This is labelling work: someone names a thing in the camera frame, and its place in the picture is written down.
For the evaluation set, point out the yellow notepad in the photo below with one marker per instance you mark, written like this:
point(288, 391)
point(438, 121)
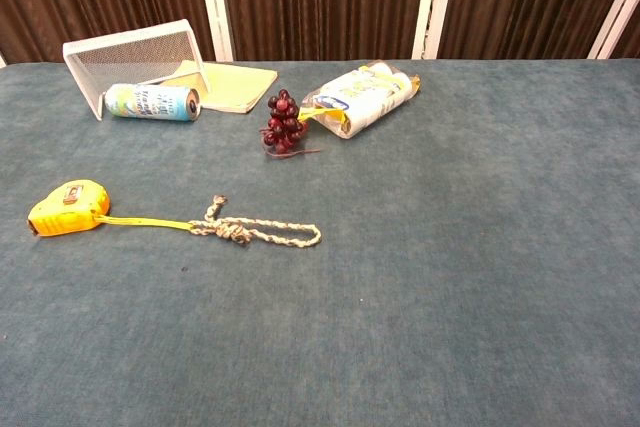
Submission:
point(235, 85)

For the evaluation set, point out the blue felt table cover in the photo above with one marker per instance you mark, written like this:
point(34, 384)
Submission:
point(400, 272)

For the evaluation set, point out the white mesh metal bookend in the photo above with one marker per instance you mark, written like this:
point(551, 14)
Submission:
point(125, 53)

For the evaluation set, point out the dark red grape bunch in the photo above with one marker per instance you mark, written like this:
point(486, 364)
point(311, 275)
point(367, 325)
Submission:
point(282, 118)

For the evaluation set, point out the white yellow snack package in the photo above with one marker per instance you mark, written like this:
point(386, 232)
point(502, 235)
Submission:
point(361, 101)

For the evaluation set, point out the blue white drink can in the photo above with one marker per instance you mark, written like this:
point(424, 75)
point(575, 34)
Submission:
point(150, 102)

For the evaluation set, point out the yellow tape measure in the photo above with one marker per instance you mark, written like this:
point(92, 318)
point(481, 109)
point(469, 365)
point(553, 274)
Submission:
point(65, 212)

